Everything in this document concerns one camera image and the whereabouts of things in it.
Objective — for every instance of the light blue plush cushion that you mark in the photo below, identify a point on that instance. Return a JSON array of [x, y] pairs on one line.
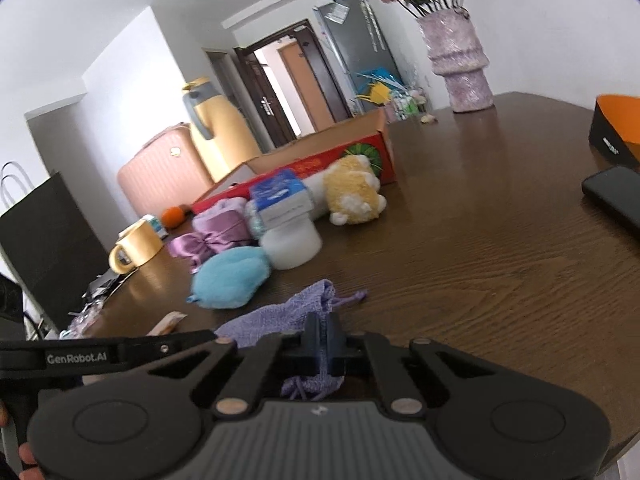
[[230, 277]]

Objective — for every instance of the yellow mug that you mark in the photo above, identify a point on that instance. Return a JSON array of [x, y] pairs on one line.
[[140, 245]]

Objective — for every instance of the yellow thermos jug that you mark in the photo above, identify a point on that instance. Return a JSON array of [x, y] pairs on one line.
[[225, 130]]

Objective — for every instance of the black and orange box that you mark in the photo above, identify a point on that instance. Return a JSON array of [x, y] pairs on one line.
[[607, 135]]

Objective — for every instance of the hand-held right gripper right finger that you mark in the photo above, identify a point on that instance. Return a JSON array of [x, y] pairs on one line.
[[332, 345]]

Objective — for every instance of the grey refrigerator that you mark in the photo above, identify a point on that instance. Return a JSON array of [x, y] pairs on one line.
[[360, 45]]

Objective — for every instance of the purple textured vase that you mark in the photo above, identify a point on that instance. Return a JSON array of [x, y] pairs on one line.
[[457, 60]]

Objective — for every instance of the small beige shell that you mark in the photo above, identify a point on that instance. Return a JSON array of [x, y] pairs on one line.
[[429, 119]]

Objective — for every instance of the light wooden door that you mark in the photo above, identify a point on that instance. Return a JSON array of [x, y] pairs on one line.
[[305, 90]]

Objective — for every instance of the pile of colourful bags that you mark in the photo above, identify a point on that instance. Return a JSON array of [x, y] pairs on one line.
[[380, 92]]

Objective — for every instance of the red cardboard box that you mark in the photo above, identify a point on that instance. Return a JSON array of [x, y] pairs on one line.
[[325, 157]]

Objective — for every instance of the small beige packet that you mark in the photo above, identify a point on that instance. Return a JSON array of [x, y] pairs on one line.
[[167, 322]]

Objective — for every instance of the lavender knit cloth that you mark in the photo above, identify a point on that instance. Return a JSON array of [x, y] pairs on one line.
[[280, 315]]

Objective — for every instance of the white round foam block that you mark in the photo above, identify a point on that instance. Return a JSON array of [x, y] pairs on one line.
[[292, 247]]

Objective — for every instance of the black phone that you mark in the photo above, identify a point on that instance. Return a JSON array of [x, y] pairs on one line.
[[615, 192]]

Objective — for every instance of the pink suitcase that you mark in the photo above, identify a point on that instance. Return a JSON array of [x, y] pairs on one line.
[[160, 170]]

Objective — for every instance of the orange fruit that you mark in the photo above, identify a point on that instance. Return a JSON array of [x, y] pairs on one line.
[[173, 217]]

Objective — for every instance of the black paper bag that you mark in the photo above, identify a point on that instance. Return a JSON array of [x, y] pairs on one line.
[[45, 240]]

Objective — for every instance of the crumpled wrappers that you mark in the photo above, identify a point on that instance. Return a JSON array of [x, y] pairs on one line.
[[95, 292]]

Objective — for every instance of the blue tissue packet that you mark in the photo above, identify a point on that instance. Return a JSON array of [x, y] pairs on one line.
[[277, 187]]

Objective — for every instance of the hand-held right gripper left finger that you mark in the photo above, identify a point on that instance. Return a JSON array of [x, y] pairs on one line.
[[310, 345]]

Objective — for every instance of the purple satin scrunchie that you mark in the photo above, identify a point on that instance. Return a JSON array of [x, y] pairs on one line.
[[192, 250]]

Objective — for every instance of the yellow and white plush toy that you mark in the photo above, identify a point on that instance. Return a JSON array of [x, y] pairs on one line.
[[350, 185]]

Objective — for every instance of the lilac satin cloth bundle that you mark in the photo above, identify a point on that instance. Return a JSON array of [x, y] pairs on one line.
[[222, 222]]

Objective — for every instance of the dark brown door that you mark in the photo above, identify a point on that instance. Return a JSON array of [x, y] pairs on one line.
[[260, 100]]

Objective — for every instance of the person's left hand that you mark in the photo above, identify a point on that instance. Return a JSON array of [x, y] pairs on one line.
[[29, 460]]

